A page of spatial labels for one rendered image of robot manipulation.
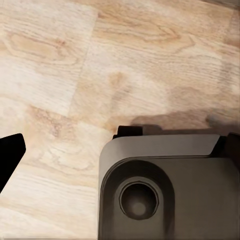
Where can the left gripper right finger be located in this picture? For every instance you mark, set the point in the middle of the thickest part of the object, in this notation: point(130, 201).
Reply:
point(232, 149)

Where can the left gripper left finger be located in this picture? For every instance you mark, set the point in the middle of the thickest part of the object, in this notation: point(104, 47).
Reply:
point(12, 149)

